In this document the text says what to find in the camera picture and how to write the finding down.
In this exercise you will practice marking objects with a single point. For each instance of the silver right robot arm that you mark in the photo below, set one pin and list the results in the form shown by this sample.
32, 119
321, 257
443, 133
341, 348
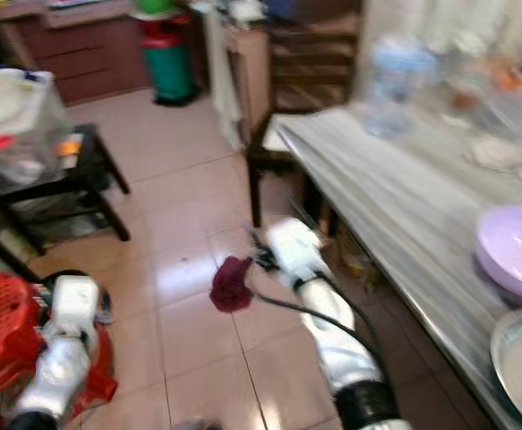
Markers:
341, 345

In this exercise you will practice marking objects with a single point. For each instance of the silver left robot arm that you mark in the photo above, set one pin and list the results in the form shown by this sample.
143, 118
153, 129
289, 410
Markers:
59, 381

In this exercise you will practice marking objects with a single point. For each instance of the dark red cloth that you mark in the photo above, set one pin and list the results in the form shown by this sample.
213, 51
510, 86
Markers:
232, 283

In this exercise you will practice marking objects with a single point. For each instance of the red plastic stool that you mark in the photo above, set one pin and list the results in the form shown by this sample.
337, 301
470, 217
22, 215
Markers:
5, 336

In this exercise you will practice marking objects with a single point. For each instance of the black side table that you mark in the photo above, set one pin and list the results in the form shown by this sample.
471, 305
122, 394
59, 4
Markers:
95, 188

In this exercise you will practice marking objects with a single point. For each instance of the clear plastic storage box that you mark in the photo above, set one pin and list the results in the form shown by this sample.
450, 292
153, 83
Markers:
28, 148

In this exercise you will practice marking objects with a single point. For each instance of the light wooden cabinet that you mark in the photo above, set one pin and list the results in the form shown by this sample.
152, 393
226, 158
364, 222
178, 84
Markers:
253, 81

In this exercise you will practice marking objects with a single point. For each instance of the white hanging cloth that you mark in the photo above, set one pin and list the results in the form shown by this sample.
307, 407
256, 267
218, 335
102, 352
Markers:
220, 81

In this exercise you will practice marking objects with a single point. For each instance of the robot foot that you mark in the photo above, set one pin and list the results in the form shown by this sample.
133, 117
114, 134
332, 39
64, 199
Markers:
198, 424

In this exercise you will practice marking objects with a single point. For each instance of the dark wooden chair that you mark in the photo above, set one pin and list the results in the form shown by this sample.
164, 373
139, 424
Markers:
305, 63

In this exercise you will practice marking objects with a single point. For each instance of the green and red bin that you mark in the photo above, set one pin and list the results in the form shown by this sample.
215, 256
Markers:
169, 64

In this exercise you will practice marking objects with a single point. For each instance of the clear water bottle blue lid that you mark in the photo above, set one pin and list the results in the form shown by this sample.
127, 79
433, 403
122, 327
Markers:
399, 85

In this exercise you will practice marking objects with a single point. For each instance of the dark wooden cabinet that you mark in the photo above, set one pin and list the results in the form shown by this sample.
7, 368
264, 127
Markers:
90, 49

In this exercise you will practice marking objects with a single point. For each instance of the large purple plastic bowl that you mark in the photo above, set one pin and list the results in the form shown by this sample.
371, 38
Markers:
516, 255

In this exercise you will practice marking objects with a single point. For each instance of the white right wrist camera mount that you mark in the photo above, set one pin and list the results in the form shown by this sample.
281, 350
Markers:
296, 251

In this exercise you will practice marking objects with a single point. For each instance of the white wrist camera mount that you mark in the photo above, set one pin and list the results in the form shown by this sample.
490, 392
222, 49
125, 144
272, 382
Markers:
74, 309
296, 251

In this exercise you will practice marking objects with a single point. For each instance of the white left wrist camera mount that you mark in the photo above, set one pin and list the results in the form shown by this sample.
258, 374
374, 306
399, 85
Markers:
74, 309

